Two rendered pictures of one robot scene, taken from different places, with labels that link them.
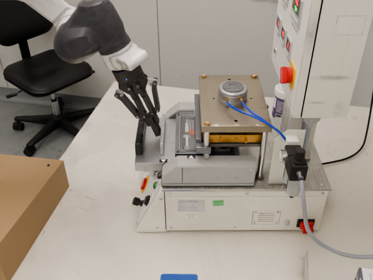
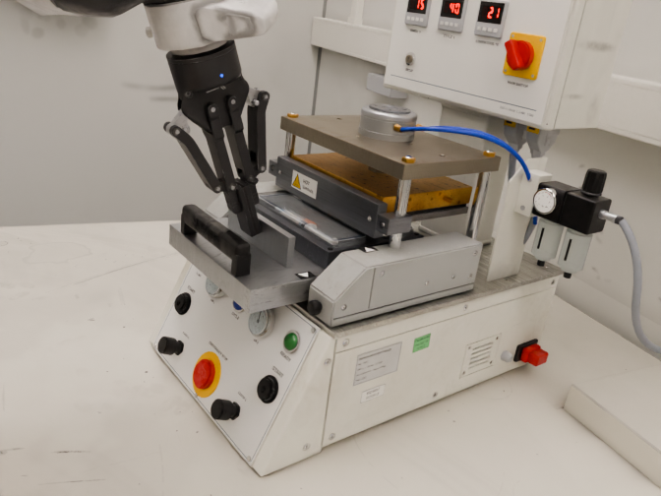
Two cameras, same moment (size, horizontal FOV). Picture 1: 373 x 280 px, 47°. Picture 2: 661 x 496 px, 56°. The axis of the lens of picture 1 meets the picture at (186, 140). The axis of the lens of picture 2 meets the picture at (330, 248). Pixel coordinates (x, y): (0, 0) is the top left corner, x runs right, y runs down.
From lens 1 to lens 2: 77 cm
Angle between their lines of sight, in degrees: 37
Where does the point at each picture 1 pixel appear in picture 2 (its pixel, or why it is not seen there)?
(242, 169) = (464, 254)
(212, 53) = (86, 197)
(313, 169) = not seen: hidden behind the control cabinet
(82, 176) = (16, 413)
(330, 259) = (612, 386)
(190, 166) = (387, 264)
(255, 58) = (163, 197)
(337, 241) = (568, 369)
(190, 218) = (370, 397)
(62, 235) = not seen: outside the picture
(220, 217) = (418, 378)
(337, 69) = (605, 31)
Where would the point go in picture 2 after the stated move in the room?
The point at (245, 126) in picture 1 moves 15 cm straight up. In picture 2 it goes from (467, 159) to (493, 36)
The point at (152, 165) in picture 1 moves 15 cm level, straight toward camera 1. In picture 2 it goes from (286, 289) to (381, 347)
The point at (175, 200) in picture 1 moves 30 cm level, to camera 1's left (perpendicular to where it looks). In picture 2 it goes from (352, 358) to (99, 439)
